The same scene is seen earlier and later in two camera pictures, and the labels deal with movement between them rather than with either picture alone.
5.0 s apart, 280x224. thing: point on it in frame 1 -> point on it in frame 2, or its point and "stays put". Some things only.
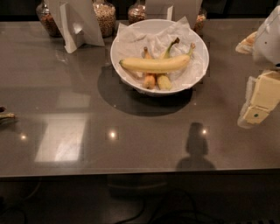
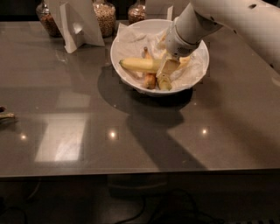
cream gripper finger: (262, 94) -> (168, 66)
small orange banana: (149, 80) stays put
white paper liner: (130, 43) stays put
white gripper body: (269, 44) -> (178, 44)
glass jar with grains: (106, 14) stays put
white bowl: (159, 57) stays put
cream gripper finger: (247, 45) -> (162, 44)
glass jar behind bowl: (137, 12) stays put
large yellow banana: (155, 65) stays put
